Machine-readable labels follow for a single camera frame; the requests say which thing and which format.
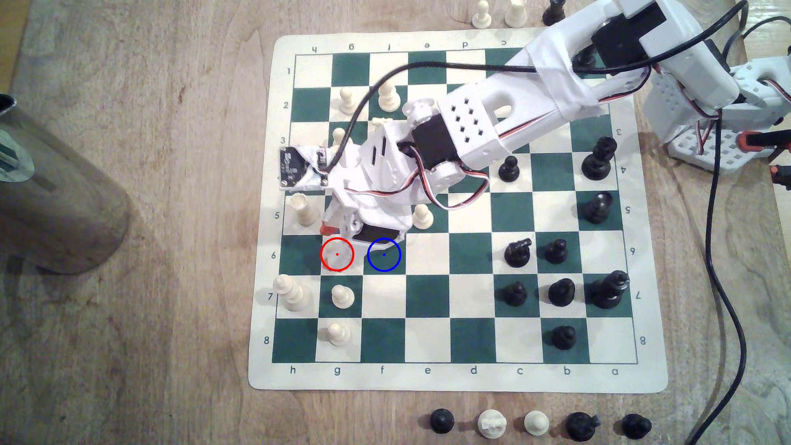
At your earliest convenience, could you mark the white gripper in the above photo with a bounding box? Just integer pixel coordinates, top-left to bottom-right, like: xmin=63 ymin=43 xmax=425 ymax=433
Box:
xmin=319 ymin=120 xmax=466 ymax=247

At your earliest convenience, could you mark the green and white chess mat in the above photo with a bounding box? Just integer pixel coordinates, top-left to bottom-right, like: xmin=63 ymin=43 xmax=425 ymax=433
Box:
xmin=247 ymin=25 xmax=669 ymax=393

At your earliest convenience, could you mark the white chess rook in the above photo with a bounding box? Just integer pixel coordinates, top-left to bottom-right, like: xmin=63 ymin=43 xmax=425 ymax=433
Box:
xmin=504 ymin=0 xmax=530 ymax=28
xmin=288 ymin=192 xmax=321 ymax=227

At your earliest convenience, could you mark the white chess king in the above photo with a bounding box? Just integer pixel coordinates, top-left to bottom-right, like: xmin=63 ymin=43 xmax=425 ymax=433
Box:
xmin=273 ymin=274 xmax=311 ymax=313

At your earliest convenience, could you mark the white chess bishop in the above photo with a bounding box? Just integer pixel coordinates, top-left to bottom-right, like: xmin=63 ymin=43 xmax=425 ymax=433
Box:
xmin=377 ymin=80 xmax=402 ymax=113

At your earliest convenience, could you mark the black chess knight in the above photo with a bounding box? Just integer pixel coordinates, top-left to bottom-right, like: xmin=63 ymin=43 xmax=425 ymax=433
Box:
xmin=566 ymin=412 xmax=602 ymax=443
xmin=503 ymin=237 xmax=534 ymax=268

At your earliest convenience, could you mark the black chess queen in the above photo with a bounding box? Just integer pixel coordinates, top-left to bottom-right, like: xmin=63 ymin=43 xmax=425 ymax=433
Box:
xmin=581 ymin=136 xmax=618 ymax=182

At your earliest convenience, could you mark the black chess king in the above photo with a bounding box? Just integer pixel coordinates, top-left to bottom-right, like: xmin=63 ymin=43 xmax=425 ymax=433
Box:
xmin=590 ymin=270 xmax=631 ymax=310

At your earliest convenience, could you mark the black pawn b7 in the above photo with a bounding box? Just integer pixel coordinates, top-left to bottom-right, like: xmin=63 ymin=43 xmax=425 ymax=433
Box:
xmin=548 ymin=278 xmax=577 ymax=308

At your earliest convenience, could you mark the captured white rook bottom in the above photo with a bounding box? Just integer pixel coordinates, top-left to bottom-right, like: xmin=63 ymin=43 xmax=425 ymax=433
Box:
xmin=477 ymin=409 xmax=509 ymax=440

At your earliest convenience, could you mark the brushed metal cylinder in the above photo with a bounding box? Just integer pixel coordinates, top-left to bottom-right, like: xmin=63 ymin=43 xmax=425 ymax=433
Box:
xmin=0 ymin=93 xmax=132 ymax=276

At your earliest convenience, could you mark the orange and black clamp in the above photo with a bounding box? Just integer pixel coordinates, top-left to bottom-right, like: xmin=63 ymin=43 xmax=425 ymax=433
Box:
xmin=737 ymin=129 xmax=791 ymax=153

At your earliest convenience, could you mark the black camera circuit board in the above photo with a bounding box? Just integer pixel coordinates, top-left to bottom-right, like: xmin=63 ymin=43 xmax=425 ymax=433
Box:
xmin=280 ymin=146 xmax=330 ymax=190

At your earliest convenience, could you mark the thin black camera cable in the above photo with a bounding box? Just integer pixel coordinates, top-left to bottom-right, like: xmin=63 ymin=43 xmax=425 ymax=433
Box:
xmin=323 ymin=0 xmax=791 ymax=177

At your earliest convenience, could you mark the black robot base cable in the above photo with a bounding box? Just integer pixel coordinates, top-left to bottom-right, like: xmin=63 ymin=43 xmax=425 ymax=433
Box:
xmin=689 ymin=114 xmax=749 ymax=445

